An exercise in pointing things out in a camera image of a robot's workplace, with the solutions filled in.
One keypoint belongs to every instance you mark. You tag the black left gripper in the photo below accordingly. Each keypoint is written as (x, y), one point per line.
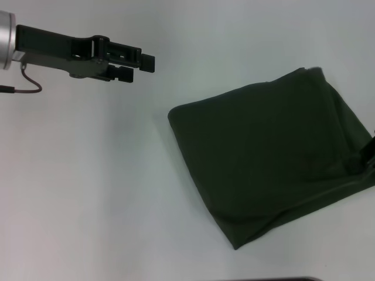
(52, 49)

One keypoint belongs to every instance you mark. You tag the dark green FREE! t-shirt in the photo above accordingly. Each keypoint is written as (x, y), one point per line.
(263, 161)

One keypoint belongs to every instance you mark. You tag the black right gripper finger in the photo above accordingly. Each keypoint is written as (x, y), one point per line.
(367, 149)

